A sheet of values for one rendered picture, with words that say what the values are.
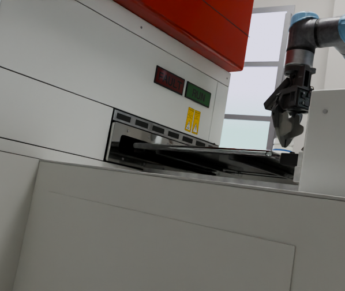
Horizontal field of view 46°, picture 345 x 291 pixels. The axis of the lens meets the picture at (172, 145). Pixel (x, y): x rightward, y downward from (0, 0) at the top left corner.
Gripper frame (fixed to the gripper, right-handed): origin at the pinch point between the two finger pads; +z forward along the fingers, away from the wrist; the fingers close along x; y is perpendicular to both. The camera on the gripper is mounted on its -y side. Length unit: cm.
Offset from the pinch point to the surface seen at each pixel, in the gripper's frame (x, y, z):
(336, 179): -29, 50, 14
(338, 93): -30, 50, 3
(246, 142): 85, -154, -27
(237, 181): -22.3, 16.8, 13.6
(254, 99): 85, -153, -59
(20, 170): -63, 3, 19
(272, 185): -19.0, 23.7, 13.6
